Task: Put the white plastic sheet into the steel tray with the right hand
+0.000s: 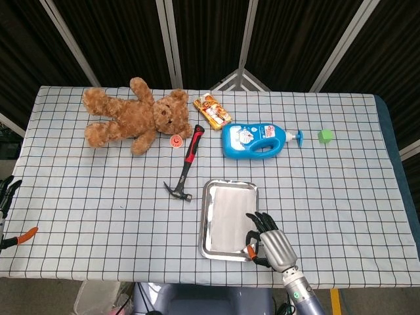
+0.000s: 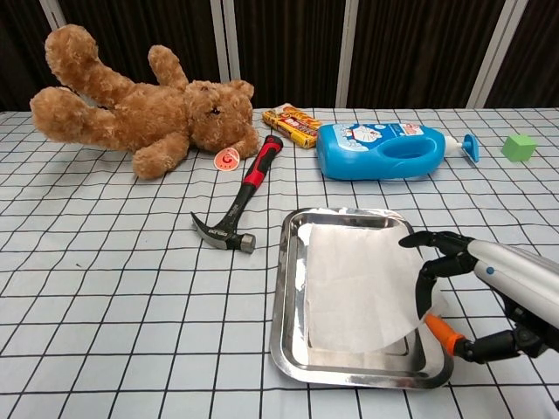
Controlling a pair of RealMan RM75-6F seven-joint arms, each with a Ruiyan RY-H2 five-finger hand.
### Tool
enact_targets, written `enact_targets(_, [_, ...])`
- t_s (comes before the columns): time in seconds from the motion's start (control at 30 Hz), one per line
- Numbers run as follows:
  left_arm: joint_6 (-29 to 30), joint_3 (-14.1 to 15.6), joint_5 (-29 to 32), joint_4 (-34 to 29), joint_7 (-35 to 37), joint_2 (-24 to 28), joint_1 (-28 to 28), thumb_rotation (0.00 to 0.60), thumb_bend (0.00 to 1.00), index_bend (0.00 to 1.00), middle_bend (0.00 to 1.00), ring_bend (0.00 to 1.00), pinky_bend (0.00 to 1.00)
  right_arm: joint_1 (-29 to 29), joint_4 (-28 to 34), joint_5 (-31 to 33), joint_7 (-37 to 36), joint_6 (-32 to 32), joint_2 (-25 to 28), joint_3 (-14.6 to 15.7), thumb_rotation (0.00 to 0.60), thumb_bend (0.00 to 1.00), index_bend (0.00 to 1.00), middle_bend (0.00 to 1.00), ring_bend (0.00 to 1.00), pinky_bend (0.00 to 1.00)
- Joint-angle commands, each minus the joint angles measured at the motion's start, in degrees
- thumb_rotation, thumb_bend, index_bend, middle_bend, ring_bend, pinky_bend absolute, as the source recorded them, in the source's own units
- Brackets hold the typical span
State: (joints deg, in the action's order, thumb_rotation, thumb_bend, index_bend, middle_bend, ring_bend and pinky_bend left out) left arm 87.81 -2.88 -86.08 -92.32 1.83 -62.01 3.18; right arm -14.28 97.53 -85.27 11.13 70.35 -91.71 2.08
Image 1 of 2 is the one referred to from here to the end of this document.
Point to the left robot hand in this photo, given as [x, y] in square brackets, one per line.
[8, 192]

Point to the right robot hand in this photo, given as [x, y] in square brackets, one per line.
[275, 246]

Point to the white parchment paper sheet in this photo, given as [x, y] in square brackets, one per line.
[229, 216]

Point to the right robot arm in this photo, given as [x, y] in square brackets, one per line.
[302, 292]

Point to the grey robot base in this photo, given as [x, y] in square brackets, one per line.
[203, 300]

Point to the silver metal tray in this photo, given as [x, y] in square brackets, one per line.
[205, 223]

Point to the checkered white tablecloth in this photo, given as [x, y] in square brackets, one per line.
[98, 203]

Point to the blue detergent pump bottle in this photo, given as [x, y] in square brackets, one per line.
[239, 141]

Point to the green cube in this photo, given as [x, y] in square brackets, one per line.
[325, 136]

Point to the red black claw hammer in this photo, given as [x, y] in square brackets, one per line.
[192, 154]

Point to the clear plastic container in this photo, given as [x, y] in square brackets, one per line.
[95, 297]

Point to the round orange hang tag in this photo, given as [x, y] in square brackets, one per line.
[176, 141]

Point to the brown teddy bear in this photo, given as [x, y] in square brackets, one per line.
[131, 115]

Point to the yellow snack packet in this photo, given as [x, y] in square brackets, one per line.
[213, 111]

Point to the blue padded table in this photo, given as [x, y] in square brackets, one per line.
[388, 124]

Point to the white metal screen foot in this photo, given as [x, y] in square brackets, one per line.
[241, 80]

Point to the dark folding screen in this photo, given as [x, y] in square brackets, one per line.
[124, 39]

